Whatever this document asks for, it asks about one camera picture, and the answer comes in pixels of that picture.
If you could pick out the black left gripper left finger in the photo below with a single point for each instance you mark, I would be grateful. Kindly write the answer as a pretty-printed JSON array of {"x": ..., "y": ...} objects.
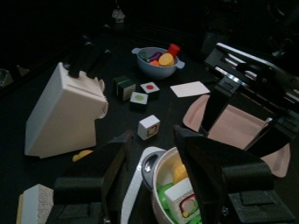
[{"x": 98, "y": 172}]

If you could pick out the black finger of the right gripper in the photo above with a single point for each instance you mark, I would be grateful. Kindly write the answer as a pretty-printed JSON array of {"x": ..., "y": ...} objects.
[
  {"x": 217, "y": 105},
  {"x": 273, "y": 137}
]

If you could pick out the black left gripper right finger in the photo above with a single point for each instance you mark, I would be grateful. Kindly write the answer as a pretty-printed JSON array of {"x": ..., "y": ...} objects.
[{"x": 218, "y": 172}]

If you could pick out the yellow toy food piece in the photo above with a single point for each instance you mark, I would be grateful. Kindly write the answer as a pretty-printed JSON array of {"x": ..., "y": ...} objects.
[{"x": 82, "y": 155}]

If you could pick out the white sushi piece red print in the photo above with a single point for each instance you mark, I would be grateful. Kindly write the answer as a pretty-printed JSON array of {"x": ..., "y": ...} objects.
[{"x": 183, "y": 201}]

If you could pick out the red dot sushi piece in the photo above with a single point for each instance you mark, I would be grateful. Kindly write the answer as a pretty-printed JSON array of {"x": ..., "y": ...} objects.
[{"x": 150, "y": 89}]

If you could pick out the white rice sushi piece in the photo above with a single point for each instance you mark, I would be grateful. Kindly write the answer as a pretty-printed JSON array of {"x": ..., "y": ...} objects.
[{"x": 149, "y": 127}]

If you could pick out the green dot sushi piece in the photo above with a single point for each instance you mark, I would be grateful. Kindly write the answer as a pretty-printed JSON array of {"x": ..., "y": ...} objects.
[{"x": 138, "y": 100}]

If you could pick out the orange toy food piece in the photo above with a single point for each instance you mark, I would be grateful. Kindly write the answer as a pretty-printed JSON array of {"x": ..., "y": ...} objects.
[{"x": 154, "y": 63}]

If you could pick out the dark green sushi roll piece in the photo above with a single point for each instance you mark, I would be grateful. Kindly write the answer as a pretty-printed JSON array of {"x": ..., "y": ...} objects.
[{"x": 123, "y": 87}]

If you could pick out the green toy food piece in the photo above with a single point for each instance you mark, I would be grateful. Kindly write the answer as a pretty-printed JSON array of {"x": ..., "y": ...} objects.
[{"x": 143, "y": 55}]

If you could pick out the white flat card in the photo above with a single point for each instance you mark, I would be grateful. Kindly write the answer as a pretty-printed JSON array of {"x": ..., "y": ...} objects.
[{"x": 190, "y": 89}]

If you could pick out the pink tray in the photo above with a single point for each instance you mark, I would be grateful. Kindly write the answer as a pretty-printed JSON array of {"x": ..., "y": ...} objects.
[{"x": 238, "y": 128}]

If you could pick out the yellow toy food chunk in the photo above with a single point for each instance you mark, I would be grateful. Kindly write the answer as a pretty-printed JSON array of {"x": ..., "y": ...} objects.
[{"x": 179, "y": 173}]

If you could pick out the silver toy ladle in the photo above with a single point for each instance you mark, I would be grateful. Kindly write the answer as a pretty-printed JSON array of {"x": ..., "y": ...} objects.
[{"x": 150, "y": 169}]

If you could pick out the white toy pot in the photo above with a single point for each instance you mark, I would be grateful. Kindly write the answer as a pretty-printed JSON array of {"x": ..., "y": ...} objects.
[{"x": 162, "y": 172}]

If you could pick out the green toy vegetable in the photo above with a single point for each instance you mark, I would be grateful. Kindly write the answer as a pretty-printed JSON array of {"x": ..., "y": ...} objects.
[{"x": 165, "y": 195}]

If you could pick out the light blue toy pot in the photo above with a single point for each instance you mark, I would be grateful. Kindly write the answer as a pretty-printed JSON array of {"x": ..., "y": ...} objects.
[{"x": 158, "y": 71}]

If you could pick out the white yellow sponge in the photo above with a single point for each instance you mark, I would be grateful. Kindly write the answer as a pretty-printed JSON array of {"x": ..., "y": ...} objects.
[{"x": 37, "y": 205}]

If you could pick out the yellow toy disc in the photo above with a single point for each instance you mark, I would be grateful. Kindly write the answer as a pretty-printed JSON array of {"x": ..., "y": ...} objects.
[{"x": 166, "y": 59}]

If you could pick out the white knife block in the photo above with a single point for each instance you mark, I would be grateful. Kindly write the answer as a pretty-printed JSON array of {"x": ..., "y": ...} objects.
[{"x": 65, "y": 113}]

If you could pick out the red toy cylinder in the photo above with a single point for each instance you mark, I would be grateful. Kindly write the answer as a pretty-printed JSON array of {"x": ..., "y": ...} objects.
[{"x": 174, "y": 49}]

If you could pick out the purple toy eggplant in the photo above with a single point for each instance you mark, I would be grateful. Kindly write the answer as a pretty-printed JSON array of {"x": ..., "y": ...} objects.
[{"x": 154, "y": 56}]

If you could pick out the small white background fixture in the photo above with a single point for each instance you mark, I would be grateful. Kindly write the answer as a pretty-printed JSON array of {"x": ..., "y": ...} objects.
[{"x": 119, "y": 16}]

